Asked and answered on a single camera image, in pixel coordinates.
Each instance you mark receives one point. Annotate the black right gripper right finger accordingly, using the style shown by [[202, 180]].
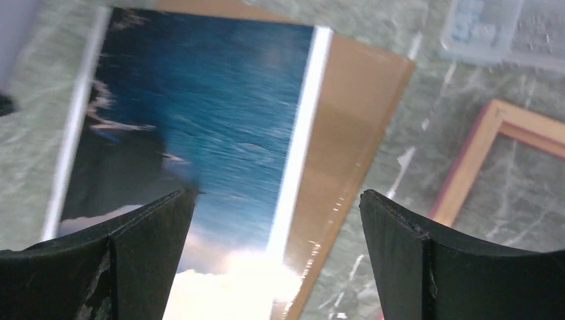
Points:
[[425, 270]]

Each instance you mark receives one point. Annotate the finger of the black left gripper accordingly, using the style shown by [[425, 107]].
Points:
[[7, 105]]

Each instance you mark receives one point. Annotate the pink wooden picture frame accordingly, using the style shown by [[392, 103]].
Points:
[[507, 184]]

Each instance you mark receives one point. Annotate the brown backing board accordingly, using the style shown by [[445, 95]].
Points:
[[361, 88]]

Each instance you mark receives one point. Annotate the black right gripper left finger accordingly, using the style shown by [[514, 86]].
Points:
[[122, 268]]

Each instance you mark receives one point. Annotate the sea and cloud photo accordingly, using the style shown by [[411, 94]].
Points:
[[166, 100]]

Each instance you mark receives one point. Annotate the clear plastic organizer box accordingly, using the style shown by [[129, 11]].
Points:
[[529, 33]]

